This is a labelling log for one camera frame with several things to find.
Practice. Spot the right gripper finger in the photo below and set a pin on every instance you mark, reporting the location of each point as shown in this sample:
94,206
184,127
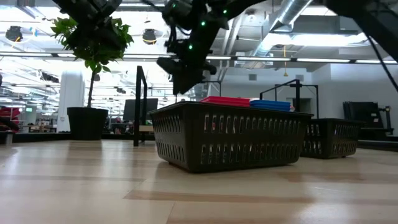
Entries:
182,84

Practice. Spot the red plastic slotted basket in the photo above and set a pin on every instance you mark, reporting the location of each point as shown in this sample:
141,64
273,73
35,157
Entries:
225,98
227,102

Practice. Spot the black plastic slotted basket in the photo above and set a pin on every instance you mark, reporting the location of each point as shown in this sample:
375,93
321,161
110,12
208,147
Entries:
230,140
332,140

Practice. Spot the blue plastic slotted basket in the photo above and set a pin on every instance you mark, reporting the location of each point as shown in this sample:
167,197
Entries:
270,101
270,105

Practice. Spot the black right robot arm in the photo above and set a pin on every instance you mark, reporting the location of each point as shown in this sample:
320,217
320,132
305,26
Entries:
373,18

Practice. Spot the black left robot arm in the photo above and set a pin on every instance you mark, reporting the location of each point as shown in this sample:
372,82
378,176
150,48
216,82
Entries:
87,9

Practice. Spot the black metal shelf leg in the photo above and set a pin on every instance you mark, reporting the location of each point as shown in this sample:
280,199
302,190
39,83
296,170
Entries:
137,109
297,93

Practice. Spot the wooden shelf board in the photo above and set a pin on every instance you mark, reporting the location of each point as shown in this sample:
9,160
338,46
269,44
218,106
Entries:
146,128

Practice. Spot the black computer monitor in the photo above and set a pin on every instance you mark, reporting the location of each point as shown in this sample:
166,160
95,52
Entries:
130,109

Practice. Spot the green leafy potted plant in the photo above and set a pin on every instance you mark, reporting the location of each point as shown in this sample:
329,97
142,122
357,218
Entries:
102,62

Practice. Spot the black plant pot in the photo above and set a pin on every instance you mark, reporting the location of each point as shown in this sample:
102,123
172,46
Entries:
87,124

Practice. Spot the white round column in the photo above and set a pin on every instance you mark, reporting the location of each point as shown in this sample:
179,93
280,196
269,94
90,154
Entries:
71,99

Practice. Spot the ceiling light strip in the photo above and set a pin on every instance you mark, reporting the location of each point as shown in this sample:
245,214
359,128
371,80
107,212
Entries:
323,60
376,61
31,54

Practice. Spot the black equipment rack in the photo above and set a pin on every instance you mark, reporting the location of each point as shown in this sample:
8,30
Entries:
363,116

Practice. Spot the silver ventilation duct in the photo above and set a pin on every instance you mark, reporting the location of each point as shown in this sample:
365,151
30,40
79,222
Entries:
289,12

